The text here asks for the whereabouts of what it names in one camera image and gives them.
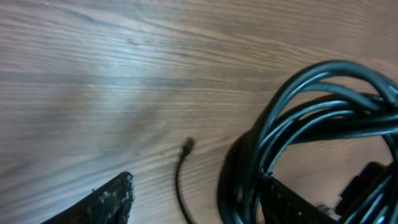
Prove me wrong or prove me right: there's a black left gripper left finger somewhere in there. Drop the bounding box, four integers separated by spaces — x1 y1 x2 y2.
43 172 134 224

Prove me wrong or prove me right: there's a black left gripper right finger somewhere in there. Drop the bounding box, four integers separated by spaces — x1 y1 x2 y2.
259 174 338 224

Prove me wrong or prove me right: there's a black cable bundle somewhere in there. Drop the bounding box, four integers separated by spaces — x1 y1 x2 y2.
174 59 398 224

